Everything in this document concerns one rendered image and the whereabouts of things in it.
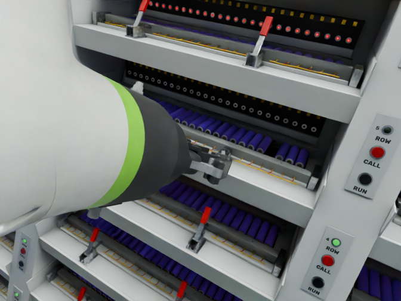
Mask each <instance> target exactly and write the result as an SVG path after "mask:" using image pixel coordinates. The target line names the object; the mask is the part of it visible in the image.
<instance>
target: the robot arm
mask: <svg viewBox="0 0 401 301"><path fill-rule="evenodd" d="M208 152H209V148H206V147H204V146H199V145H195V144H192V143H191V140H190V139H187V138H186V135H185V133H184V131H183V129H182V128H181V127H180V126H179V125H178V124H177V123H176V122H175V121H174V120H173V119H172V118H171V116H170V115H169V113H168V112H167V111H166V110H165V108H164V107H162V106H161V105H160V104H159V103H157V102H156V101H154V100H152V99H150V98H148V97H146V96H144V95H143V83H142V82H139V81H136V83H135V84H134V86H133V88H132V87H131V89H129V88H127V87H125V86H123V85H121V84H119V83H117V82H115V81H113V80H111V79H109V78H107V77H105V76H103V75H100V74H99V73H97V72H95V71H93V70H91V69H89V68H87V67H86V66H84V65H82V64H80V63H79V62H78V61H77V59H76V58H75V56H74V54H73V51H72V42H71V35H70V21H69V6H68V0H0V237H2V236H4V235H6V234H8V233H10V232H13V231H15V230H18V229H20V228H22V227H24V226H27V225H29V224H32V223H35V222H38V221H40V220H44V219H47V218H49V217H53V216H56V215H59V214H63V213H68V212H71V211H78V210H84V209H88V208H89V211H88V214H87V216H88V217H89V218H91V219H98V218H99V216H100V212H101V209H102V208H104V207H110V206H114V205H120V204H122V203H123V202H128V201H135V200H139V199H144V198H147V197H149V196H151V195H153V194H154V193H156V192H157V191H158V190H159V189H160V188H161V187H163V186H166V185H168V184H170V183H171V182H173V181H174V180H175V179H176V178H178V177H179V176H180V175H181V174H195V173H197V172H198V171H201V172H203V173H204V175H203V178H204V179H207V180H208V181H209V182H210V184H212V185H218V183H219V181H220V180H221V179H225V178H226V177H227V175H228V172H229V170H230V167H231V164H232V161H231V160H230V159H227V157H228V155H225V154H222V153H216V152H211V153H208Z"/></svg>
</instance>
